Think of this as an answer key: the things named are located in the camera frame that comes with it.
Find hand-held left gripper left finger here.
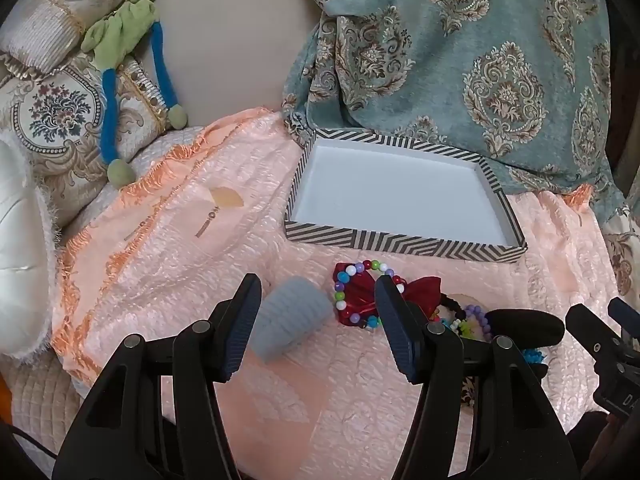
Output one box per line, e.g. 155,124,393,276
52,274,263,480

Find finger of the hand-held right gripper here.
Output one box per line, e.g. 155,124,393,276
608,297,640,334
566,303,620,377

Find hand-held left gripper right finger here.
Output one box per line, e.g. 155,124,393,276
374,276,581,480

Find rainbow bead bracelet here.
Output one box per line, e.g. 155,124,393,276
428,310,457,334

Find grey knit headband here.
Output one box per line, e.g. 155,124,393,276
252,276,335,362

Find black scrunchie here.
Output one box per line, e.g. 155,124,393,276
439,294,468,322

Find red bow hair clip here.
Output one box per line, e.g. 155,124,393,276
333,262,443,328

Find black knit headband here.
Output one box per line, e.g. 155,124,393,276
484,309,567,351

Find multicoloured round bead bracelet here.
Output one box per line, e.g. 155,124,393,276
333,259,407,330

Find purple bead bracelet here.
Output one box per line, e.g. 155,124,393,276
461,304,495,337

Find leopard print scrunchie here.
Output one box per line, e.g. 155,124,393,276
461,376,485,407

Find black-white striped cardboard box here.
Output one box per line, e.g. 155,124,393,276
284,129,527,264

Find person's right forearm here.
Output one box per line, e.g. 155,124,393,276
570,410,632,480

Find beige damask cushion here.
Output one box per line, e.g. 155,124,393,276
600,200,640,301

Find pink textured blanket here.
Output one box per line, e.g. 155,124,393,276
50,107,621,480

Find white fringed pillow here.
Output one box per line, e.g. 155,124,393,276
0,132,63,361

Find beige padded headboard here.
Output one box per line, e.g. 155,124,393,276
152,0,323,133

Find ornate floral square cushion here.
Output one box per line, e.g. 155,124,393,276
0,52,173,228

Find teal damask blanket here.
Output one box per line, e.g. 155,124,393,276
281,0,632,226

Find green plush toy blue legs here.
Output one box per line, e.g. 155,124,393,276
80,0,190,191

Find ornate bolster cushion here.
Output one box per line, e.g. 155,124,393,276
2,0,166,78

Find black cable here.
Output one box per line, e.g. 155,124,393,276
0,422,57,461

